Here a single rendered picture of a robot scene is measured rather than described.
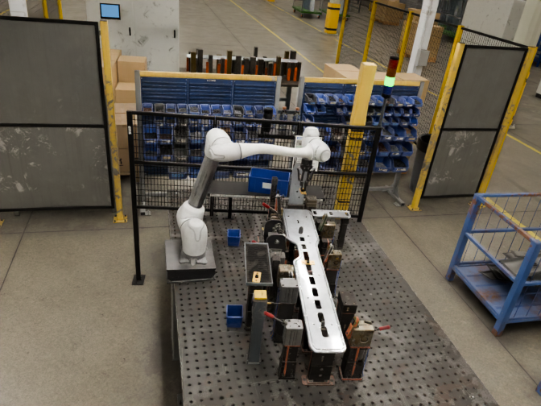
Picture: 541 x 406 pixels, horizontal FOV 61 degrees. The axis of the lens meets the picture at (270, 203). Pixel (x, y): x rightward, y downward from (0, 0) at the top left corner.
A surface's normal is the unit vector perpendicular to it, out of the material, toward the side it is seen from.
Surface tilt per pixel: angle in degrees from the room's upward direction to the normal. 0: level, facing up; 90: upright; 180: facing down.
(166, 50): 90
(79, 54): 90
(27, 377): 0
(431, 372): 0
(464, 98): 91
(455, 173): 89
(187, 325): 0
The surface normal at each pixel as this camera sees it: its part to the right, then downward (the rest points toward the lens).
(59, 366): 0.09, -0.87
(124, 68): 0.15, 0.49
